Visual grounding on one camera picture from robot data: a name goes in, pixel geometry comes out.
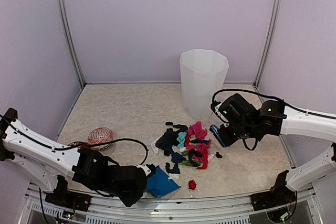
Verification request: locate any blue hand brush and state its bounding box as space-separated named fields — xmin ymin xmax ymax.
xmin=209 ymin=124 xmax=226 ymax=147

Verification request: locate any blue dustpan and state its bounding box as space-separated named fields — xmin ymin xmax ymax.
xmin=145 ymin=166 xmax=181 ymax=198

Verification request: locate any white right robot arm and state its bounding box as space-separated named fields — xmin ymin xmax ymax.
xmin=215 ymin=101 xmax=335 ymax=205

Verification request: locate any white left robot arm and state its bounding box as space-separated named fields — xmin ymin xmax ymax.
xmin=1 ymin=108 xmax=155 ymax=211

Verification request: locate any red paper scrap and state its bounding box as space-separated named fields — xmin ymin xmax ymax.
xmin=197 ymin=148 xmax=208 ymax=170

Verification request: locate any long white paper scrap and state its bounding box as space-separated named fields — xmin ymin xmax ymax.
xmin=151 ymin=136 xmax=161 ymax=155

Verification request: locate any white crumpled paper scrap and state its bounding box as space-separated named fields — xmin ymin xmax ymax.
xmin=168 ymin=173 xmax=181 ymax=182

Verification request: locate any cyan paper scrap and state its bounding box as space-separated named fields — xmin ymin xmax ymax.
xmin=176 ymin=132 xmax=187 ymax=148

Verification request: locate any navy curled paper scrap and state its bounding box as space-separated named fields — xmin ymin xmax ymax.
xmin=165 ymin=163 xmax=181 ymax=174

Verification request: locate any green black paper scrap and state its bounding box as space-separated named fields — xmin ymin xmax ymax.
xmin=181 ymin=160 xmax=200 ymax=167

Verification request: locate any red white patterned bowl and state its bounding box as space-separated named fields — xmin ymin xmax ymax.
xmin=87 ymin=127 xmax=113 ymax=151

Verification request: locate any small red paper ball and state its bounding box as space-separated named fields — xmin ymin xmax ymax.
xmin=188 ymin=179 xmax=197 ymax=190

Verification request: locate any white translucent plastic bin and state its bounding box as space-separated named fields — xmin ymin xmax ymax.
xmin=180 ymin=49 xmax=229 ymax=120

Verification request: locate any aluminium front rail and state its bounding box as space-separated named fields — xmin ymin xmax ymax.
xmin=25 ymin=182 xmax=316 ymax=224

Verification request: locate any aluminium corner post right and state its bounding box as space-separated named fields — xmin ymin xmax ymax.
xmin=254 ymin=0 xmax=281 ymax=89

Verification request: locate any aluminium corner post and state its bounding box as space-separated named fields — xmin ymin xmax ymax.
xmin=254 ymin=0 xmax=281 ymax=89
xmin=57 ymin=0 xmax=86 ymax=90

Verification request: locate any aluminium corner post left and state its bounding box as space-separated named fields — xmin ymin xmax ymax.
xmin=57 ymin=0 xmax=86 ymax=90

